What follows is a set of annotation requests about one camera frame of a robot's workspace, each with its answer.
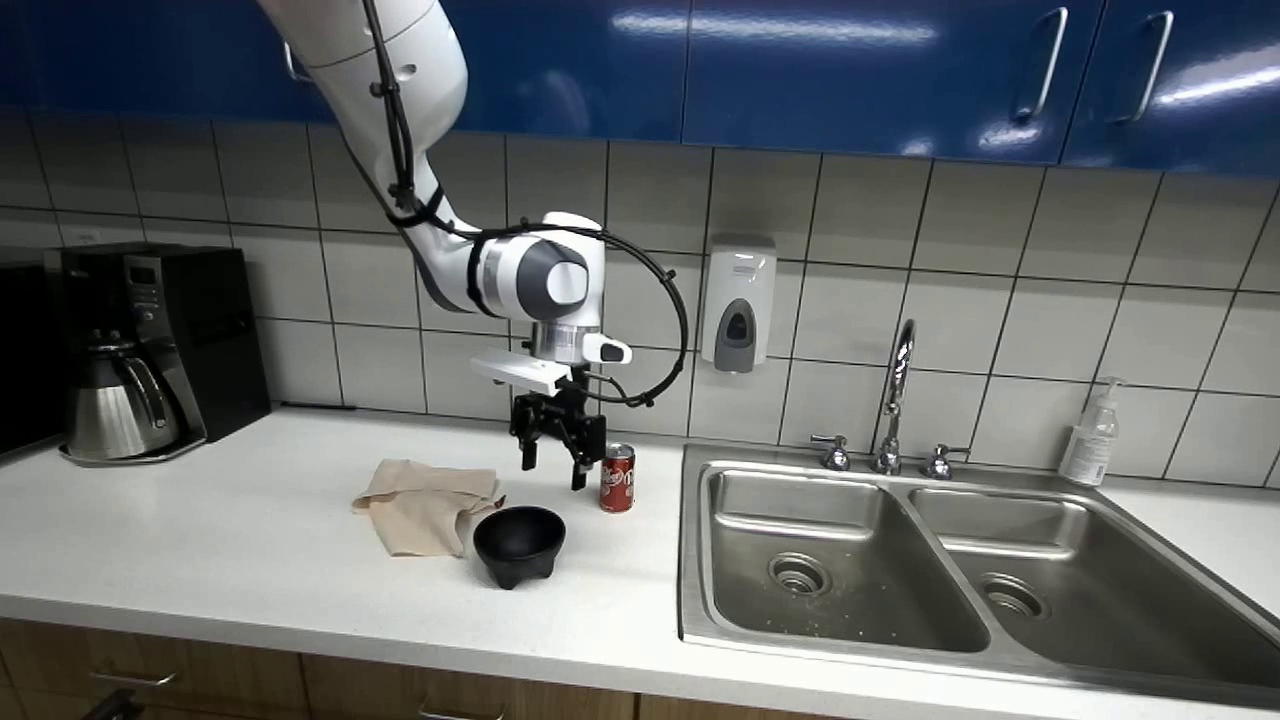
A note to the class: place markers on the red soda can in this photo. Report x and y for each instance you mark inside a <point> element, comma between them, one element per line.
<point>619,482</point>

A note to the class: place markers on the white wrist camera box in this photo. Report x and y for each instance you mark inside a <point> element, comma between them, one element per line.
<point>520,372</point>

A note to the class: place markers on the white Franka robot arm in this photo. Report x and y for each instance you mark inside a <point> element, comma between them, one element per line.
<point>403,80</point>

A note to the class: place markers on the black coffee maker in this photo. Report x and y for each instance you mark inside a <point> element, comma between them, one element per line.
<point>202,332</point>

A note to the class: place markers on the wooden base cabinet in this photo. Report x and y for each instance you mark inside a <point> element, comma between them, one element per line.
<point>241,675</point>

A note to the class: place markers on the black appliance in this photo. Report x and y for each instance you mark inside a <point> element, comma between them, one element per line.
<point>25,362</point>

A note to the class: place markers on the chrome faucet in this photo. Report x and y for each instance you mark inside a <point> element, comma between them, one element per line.
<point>895,394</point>

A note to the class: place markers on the blue cabinet door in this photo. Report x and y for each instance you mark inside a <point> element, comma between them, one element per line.
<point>865,80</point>
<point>575,66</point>
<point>132,52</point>
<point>1213,94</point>

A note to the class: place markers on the beige cloth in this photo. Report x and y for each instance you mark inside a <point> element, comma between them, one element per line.
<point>421,505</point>

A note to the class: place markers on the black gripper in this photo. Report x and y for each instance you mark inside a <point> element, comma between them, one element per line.
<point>560,418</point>

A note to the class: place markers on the steel double sink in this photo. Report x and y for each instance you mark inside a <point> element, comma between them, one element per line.
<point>935,573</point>

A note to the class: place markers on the clear soap pump bottle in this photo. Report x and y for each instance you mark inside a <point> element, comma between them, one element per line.
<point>1091,446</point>

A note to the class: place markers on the steel coffee carafe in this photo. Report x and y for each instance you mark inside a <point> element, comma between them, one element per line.
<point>116,400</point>

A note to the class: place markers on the white wall soap dispenser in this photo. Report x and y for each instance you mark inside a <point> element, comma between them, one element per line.
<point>738,303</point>

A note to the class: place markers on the black bowl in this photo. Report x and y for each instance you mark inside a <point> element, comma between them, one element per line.
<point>516,546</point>

